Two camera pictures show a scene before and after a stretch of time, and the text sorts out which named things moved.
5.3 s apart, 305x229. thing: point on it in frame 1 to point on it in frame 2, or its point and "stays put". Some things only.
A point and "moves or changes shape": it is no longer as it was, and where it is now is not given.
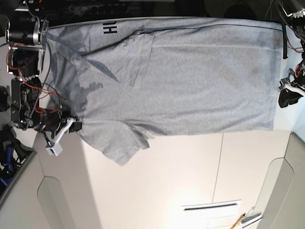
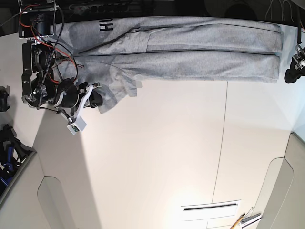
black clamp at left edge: [4, 92] stays put
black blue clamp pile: [13, 154] stays put
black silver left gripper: [295, 80] to [291, 75]
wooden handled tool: [238, 222] stays put
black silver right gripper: [52, 120] to [74, 95]
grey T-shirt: [128, 80] moves or changes shape
